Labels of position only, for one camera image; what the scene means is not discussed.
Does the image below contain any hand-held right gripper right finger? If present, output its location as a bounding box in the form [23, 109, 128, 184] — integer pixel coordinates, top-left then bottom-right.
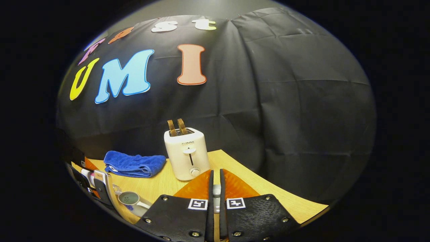
[219, 168, 301, 242]

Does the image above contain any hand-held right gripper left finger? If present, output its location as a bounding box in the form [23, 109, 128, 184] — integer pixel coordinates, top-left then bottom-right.
[134, 169, 214, 242]

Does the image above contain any white blue teacup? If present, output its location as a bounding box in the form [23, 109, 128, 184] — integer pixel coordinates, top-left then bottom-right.
[118, 191, 152, 218]

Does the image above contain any white teacup lid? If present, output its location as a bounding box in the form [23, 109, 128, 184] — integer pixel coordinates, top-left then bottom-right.
[213, 184, 221, 214]

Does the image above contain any blue folded towel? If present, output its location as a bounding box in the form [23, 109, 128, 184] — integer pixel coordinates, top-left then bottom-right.
[103, 151, 167, 178]

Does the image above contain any white toaster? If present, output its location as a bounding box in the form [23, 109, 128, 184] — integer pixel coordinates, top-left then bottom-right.
[164, 127, 211, 181]

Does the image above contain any black backdrop cloth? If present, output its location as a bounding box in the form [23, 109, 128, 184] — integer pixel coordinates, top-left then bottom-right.
[57, 8, 377, 202]

